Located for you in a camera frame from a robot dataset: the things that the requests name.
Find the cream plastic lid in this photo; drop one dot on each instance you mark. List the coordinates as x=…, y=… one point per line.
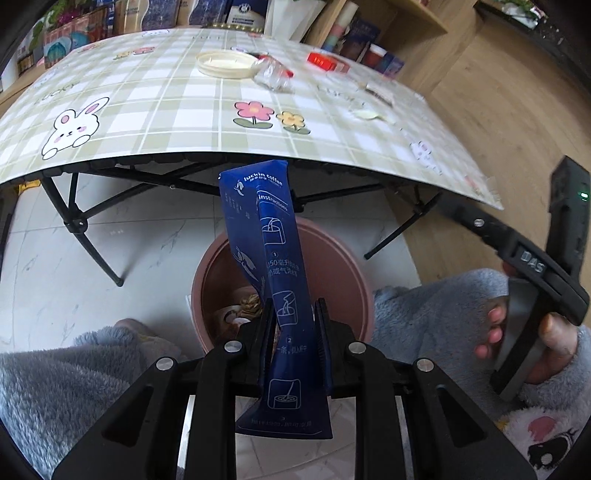
x=226, y=64

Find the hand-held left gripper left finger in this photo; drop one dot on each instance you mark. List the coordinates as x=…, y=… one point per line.
x=256, y=355

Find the person's left foot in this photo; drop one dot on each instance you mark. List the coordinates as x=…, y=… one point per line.
x=138, y=334

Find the folding table with checked cloth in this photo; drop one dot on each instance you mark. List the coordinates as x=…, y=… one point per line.
x=184, y=115

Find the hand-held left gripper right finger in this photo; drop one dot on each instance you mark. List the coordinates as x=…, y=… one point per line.
x=323, y=337

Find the scalloped colourful tin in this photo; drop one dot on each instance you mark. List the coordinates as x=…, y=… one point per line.
x=74, y=39

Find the gold and blue gift box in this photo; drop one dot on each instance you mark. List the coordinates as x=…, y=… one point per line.
x=159, y=11

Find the person's leg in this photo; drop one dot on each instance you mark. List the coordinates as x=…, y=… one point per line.
x=429, y=314
x=69, y=397

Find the black folding table frame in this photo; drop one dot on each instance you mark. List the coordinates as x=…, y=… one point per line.
x=92, y=240

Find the clear plastic wrapper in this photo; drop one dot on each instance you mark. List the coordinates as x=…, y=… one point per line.
x=274, y=76

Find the person's right leg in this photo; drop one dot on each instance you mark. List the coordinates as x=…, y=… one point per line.
x=429, y=314

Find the wooden shelf unit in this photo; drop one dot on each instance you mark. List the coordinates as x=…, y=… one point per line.
x=415, y=27

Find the blue carton with white label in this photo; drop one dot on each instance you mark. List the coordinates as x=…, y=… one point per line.
x=244, y=13

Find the blue coffee box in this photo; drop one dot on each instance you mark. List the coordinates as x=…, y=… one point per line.
x=281, y=277

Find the gold tin tray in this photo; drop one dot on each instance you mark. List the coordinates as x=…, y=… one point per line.
x=233, y=26

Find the person's right hand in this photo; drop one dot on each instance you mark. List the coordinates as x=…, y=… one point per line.
x=556, y=344

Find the person's left leg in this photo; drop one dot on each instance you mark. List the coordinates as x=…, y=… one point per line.
x=69, y=397

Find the small white paper scrap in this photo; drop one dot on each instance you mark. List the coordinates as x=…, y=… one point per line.
x=369, y=115

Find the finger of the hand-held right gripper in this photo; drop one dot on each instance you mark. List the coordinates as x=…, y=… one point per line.
x=475, y=224

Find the pink plastic bin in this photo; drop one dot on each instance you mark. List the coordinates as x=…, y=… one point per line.
x=334, y=277

